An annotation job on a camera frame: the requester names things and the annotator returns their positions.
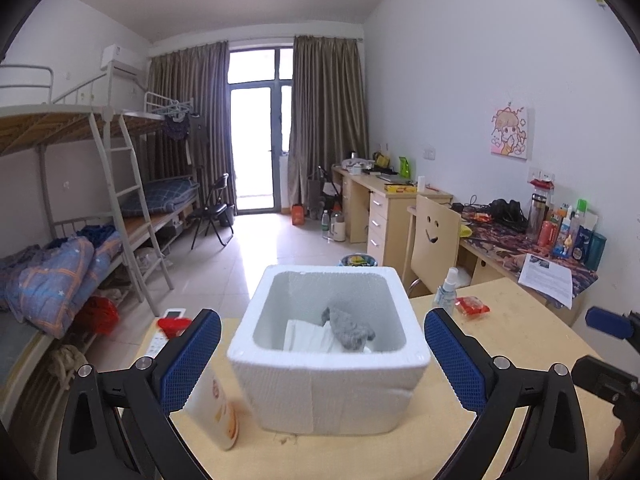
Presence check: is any printed paper sheet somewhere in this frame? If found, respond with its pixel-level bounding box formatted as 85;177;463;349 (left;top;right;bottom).
518;254;573;309

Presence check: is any white lotion pump bottle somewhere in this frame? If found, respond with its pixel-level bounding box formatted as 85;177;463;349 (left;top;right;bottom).
156;316;241;452

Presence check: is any patterned desk mat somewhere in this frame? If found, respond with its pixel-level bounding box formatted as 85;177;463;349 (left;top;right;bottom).
460;210;599;299

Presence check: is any blue plaid quilt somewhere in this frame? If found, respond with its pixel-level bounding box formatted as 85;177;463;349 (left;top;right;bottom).
1;224;122;339

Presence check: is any red snack packet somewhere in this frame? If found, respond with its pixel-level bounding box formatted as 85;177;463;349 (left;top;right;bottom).
456;296;490;316

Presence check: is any blue spray bottle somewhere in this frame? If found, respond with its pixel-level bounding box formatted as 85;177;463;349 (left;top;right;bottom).
432;268;458;315

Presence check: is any white styrofoam box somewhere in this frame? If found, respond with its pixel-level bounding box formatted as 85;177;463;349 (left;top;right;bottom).
227;266;431;436

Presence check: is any white face mask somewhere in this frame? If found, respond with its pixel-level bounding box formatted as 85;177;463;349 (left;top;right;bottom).
282;320;372;353

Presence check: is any wooden smiley chair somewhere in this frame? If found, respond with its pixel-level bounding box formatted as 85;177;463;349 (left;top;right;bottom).
402;195;462;295

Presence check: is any grey sock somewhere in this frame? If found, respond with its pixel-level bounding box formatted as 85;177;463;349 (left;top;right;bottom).
321;307;375;352

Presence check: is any far blue mattress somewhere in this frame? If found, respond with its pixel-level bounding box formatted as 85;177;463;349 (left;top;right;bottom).
120;178;200;218

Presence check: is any black folding chair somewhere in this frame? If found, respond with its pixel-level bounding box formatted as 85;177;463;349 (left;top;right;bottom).
186;174;234;248

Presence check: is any metal bunk bed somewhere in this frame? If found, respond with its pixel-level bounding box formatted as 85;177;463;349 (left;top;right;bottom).
0;62;206;411

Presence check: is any round trash bin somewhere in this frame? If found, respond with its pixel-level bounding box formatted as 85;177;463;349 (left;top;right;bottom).
340;254;378;266

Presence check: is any wooden desk with drawers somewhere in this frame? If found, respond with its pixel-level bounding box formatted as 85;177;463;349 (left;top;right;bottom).
332;164;454;266

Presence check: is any orange floor container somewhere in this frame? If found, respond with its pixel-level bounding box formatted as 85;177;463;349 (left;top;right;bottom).
291;204;306;226

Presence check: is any white air conditioner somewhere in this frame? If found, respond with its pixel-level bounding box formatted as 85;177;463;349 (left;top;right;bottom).
101;44;146;77

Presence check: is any right brown curtain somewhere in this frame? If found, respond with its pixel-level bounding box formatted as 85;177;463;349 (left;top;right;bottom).
288;36;370;205

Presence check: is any brown curtain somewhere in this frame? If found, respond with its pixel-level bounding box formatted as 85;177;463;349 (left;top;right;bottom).
140;41;234;195
288;36;370;205

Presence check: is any left brown curtain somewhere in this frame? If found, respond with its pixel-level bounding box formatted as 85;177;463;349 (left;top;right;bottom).
140;41;234;195

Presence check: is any glass balcony door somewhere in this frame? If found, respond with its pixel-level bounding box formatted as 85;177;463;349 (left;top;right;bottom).
228;47;293;214

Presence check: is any anime wall poster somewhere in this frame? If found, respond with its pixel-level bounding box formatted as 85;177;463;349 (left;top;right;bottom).
490;102;529;159

